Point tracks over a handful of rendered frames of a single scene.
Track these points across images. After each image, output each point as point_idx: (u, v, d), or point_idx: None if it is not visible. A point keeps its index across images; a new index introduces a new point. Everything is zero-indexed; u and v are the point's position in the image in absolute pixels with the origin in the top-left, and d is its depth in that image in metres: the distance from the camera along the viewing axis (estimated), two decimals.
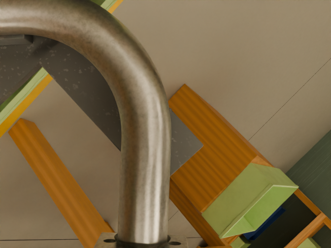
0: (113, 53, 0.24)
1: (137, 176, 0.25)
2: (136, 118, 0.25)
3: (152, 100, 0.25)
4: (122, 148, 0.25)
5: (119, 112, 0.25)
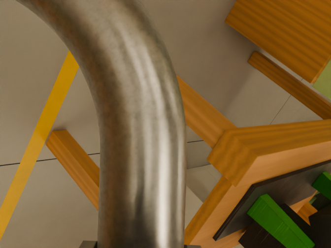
0: (82, 4, 0.14)
1: (127, 225, 0.14)
2: (125, 121, 0.14)
3: (154, 87, 0.14)
4: (101, 174, 0.14)
5: (97, 110, 0.14)
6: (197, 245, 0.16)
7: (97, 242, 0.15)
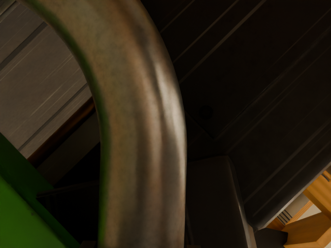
0: (82, 4, 0.14)
1: (127, 225, 0.14)
2: (125, 121, 0.14)
3: (154, 87, 0.14)
4: (101, 174, 0.14)
5: (97, 110, 0.15)
6: (197, 245, 0.16)
7: (97, 242, 0.15)
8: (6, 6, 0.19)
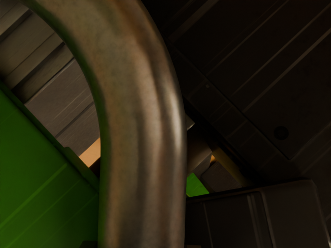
0: (82, 4, 0.13)
1: (127, 225, 0.14)
2: (125, 121, 0.14)
3: (155, 88, 0.14)
4: (101, 174, 0.14)
5: (97, 110, 0.14)
6: (197, 245, 0.16)
7: (97, 242, 0.15)
8: None
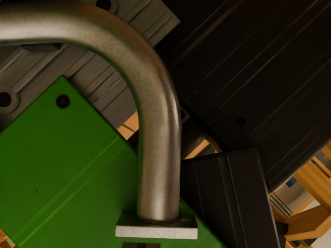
0: (131, 58, 0.29)
1: (152, 162, 0.29)
2: (151, 113, 0.29)
3: (165, 97, 0.29)
4: (139, 139, 0.30)
5: (137, 108, 0.30)
6: (156, 244, 0.16)
7: (138, 244, 0.15)
8: None
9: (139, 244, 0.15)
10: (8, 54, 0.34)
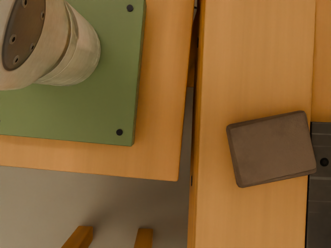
0: None
1: None
2: None
3: None
4: None
5: None
6: None
7: None
8: None
9: None
10: None
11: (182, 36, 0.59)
